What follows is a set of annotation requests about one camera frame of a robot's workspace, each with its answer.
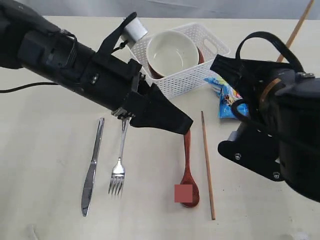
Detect light wooden chopstick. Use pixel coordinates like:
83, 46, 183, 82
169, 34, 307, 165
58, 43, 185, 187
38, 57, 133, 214
200, 111, 216, 221
285, 0, 315, 48

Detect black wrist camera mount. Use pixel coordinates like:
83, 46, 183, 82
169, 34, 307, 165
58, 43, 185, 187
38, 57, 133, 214
217, 123, 284, 182

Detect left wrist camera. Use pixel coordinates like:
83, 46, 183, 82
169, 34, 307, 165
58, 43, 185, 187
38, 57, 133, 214
96, 11, 149, 57

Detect black cable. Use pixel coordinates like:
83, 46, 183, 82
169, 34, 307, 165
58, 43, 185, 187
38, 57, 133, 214
0, 82, 61, 94

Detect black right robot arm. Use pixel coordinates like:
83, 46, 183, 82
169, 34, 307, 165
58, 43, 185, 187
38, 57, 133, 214
211, 55, 320, 202

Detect blue Lay's chips bag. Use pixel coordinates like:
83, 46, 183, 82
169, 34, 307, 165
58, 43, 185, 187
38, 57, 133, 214
204, 76, 242, 119

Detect dark red wooden spoon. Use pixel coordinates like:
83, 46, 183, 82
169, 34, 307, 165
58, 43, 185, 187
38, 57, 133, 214
174, 130, 200, 208

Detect brown wooden plate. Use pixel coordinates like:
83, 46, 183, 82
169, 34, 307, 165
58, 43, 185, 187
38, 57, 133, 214
147, 47, 206, 79

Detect white ceramic bowl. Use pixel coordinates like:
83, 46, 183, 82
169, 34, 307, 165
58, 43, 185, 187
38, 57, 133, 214
145, 30, 200, 79

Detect silver metal knife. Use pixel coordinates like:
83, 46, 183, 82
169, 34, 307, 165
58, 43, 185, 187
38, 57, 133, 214
81, 117, 105, 217

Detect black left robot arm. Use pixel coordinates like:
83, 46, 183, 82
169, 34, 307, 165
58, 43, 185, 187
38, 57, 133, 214
0, 0, 193, 135

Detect silver metal fork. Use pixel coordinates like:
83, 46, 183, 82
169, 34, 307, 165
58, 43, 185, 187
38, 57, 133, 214
108, 118, 130, 196

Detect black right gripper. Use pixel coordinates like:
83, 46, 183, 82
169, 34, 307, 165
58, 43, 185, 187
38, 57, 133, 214
210, 55, 298, 120

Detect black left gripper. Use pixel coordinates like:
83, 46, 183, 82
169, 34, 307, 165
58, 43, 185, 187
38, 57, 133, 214
79, 49, 194, 135

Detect white perforated plastic basket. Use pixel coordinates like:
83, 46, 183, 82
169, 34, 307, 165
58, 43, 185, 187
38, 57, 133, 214
129, 22, 230, 99

